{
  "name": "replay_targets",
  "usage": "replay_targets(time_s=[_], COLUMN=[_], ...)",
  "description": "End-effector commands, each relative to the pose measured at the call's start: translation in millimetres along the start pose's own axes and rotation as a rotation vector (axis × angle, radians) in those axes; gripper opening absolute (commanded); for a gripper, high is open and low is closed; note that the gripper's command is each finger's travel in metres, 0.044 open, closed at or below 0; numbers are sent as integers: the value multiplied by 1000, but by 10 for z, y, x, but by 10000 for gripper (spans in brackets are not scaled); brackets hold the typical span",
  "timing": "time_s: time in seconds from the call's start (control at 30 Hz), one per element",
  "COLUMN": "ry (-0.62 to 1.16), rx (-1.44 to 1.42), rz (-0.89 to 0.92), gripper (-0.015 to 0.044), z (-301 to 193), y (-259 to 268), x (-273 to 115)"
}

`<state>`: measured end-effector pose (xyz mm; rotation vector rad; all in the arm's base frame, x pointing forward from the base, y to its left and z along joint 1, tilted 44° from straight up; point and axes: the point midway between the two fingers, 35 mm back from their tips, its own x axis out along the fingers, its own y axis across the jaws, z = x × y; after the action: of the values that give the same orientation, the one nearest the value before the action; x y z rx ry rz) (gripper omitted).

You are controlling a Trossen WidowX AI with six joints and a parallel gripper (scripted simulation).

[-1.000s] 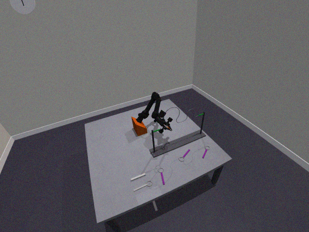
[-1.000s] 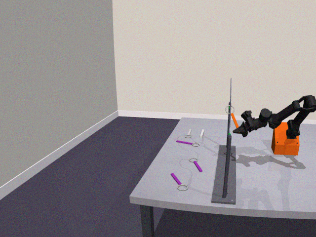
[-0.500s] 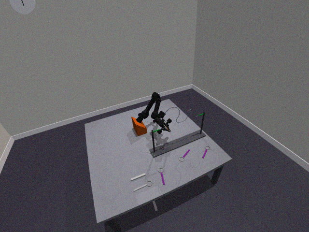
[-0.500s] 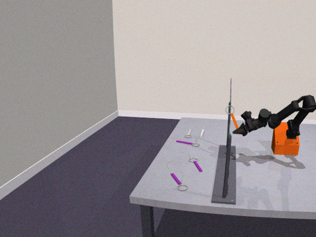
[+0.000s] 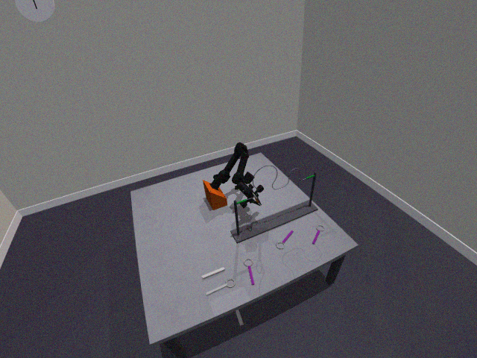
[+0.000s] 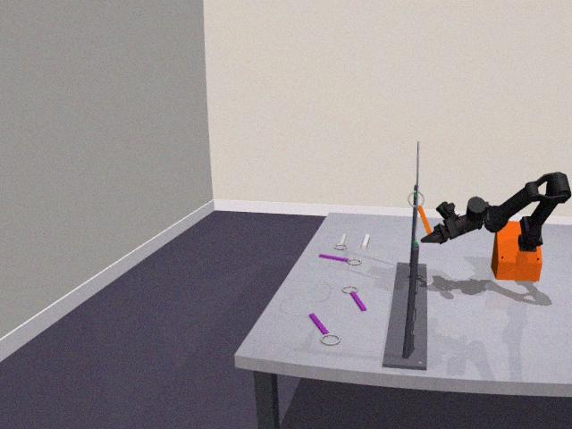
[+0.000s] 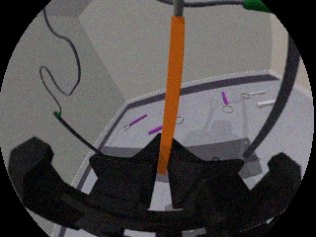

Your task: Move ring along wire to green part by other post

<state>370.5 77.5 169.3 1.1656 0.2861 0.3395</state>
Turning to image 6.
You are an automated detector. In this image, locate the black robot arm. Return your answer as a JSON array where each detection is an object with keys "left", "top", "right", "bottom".
[{"left": 436, "top": 172, "right": 571, "bottom": 252}]

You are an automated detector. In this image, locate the orange handle with grey tip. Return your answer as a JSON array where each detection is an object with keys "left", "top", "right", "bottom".
[{"left": 408, "top": 191, "right": 431, "bottom": 234}]

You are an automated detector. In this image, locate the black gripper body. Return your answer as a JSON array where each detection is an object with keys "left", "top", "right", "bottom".
[{"left": 441, "top": 215, "right": 469, "bottom": 241}]

